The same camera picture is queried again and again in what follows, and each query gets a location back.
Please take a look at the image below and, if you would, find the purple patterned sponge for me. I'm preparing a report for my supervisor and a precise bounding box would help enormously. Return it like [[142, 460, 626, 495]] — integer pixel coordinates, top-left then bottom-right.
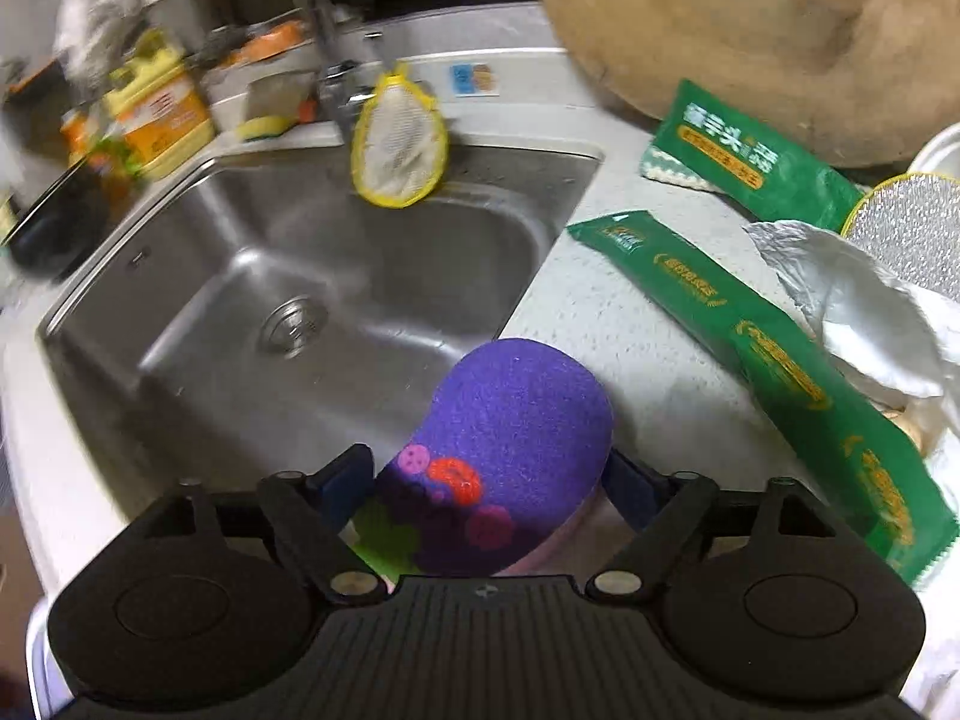
[[353, 338, 613, 582]]

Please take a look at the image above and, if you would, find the long green wrapper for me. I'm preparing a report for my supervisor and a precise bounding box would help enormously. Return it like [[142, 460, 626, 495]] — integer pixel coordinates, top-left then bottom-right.
[[568, 210, 958, 583]]

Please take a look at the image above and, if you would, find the white tissue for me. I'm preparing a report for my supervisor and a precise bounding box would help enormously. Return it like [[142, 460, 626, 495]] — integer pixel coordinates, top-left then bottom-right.
[[747, 221, 958, 406]]

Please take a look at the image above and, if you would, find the green snack wrapper short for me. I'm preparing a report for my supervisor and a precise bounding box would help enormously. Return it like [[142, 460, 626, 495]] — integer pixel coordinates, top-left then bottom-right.
[[654, 80, 862, 232]]

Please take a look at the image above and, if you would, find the silver round scouring pad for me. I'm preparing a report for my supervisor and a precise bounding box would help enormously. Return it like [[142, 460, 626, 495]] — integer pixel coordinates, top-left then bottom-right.
[[841, 172, 960, 301]]

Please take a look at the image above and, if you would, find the white paper instant-noodle cup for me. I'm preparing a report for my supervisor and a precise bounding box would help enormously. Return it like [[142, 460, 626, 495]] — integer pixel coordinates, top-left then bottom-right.
[[908, 124, 960, 179]]

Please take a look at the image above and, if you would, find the chrome kitchen faucet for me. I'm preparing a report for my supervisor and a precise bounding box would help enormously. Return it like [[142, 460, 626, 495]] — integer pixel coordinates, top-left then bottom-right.
[[293, 0, 373, 145]]

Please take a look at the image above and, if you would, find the stainless steel sink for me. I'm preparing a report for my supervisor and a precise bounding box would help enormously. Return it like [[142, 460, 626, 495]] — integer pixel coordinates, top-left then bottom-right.
[[43, 146, 597, 517]]

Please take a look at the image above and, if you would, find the black bowl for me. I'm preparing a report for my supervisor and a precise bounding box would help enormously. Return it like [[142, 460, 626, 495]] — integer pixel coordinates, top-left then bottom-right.
[[3, 160, 110, 281]]

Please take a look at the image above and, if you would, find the yellow green sponge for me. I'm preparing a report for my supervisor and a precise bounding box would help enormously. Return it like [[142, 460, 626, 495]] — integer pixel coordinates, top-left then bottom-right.
[[235, 71, 319, 142]]

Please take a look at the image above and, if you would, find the yellow detergent bottle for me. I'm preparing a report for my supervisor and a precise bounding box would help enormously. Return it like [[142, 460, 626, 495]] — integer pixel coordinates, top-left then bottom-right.
[[103, 28, 215, 181]]

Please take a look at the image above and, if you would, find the small orange bottle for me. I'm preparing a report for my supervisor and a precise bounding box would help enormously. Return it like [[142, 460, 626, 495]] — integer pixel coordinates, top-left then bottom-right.
[[60, 109, 98, 167]]

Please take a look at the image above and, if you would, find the round wooden cutting board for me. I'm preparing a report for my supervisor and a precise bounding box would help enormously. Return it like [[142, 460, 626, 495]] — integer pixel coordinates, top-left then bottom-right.
[[540, 0, 958, 167]]

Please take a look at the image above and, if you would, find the white rag on faucet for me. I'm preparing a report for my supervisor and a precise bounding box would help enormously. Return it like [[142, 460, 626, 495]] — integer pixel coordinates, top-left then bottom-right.
[[52, 0, 220, 91]]

